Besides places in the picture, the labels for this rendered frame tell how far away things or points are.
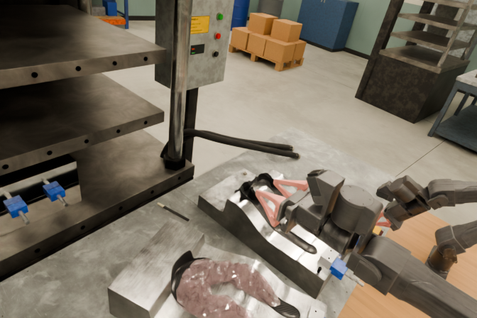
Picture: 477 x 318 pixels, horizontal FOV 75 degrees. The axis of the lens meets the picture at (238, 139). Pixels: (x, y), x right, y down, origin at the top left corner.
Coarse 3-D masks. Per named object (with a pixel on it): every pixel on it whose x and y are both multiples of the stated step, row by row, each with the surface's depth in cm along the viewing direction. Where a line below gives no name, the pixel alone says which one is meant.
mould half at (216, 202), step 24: (216, 192) 114; (240, 192) 105; (216, 216) 109; (240, 216) 100; (240, 240) 104; (264, 240) 96; (312, 240) 98; (288, 264) 93; (312, 264) 89; (312, 288) 89
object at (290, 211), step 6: (288, 210) 58; (294, 210) 59; (288, 216) 59; (294, 216) 60; (330, 216) 59; (288, 222) 59; (294, 222) 62; (324, 222) 58; (282, 228) 61; (288, 228) 61; (306, 228) 60; (312, 234) 60; (318, 234) 58
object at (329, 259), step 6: (324, 252) 90; (330, 252) 91; (336, 252) 91; (324, 258) 89; (330, 258) 89; (336, 258) 91; (324, 264) 89; (330, 264) 88; (336, 264) 89; (342, 264) 89; (336, 270) 88; (342, 270) 87; (336, 276) 88; (342, 276) 87; (348, 276) 88; (360, 282) 86
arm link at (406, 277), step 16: (384, 240) 55; (368, 256) 51; (384, 256) 51; (400, 256) 52; (384, 272) 50; (400, 272) 49; (416, 272) 49; (432, 272) 50; (384, 288) 51; (400, 288) 49; (416, 288) 48; (432, 288) 47; (448, 288) 47; (416, 304) 49; (432, 304) 47; (448, 304) 46; (464, 304) 45
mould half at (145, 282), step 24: (168, 240) 86; (192, 240) 88; (144, 264) 79; (168, 264) 80; (120, 288) 73; (144, 288) 74; (168, 288) 76; (216, 288) 79; (288, 288) 85; (120, 312) 75; (144, 312) 70; (168, 312) 73; (264, 312) 77
